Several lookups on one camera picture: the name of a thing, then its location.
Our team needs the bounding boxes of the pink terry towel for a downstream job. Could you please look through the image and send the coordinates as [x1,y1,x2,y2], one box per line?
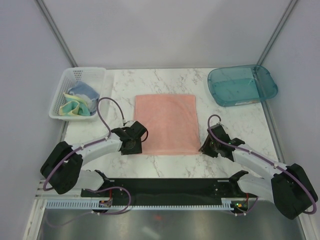
[134,94,201,156]

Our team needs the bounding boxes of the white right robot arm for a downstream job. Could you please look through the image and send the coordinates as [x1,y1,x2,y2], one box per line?
[199,124,319,220]

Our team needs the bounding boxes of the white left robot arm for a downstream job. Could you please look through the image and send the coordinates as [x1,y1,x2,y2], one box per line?
[40,121,149,197]

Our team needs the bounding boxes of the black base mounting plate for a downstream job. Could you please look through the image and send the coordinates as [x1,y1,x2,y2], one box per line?
[79,177,260,210]

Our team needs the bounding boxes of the blue towel in basket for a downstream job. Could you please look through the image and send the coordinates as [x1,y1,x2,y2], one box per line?
[67,80,100,115]

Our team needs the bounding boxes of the yellow green towel in basket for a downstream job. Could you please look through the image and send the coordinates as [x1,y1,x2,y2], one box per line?
[58,93,91,117]

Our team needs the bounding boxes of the teal transparent plastic tray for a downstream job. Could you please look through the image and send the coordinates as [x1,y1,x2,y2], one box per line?
[207,64,278,107]

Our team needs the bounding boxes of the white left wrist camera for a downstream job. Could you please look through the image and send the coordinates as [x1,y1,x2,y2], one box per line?
[123,120,135,127]

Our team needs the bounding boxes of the white slotted cable duct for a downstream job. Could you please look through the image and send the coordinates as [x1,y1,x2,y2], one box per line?
[45,199,234,211]

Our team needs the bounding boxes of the silver aluminium rail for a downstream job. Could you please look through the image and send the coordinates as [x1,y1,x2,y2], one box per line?
[34,178,85,200]

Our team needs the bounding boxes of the right corner frame post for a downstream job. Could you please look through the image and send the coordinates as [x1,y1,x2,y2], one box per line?
[256,0,300,65]

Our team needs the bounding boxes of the corner frame post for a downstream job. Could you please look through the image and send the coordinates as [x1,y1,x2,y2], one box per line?
[256,0,300,65]
[34,0,78,67]

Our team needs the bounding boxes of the left corner frame post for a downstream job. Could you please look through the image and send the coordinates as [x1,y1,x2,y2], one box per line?
[34,0,78,67]

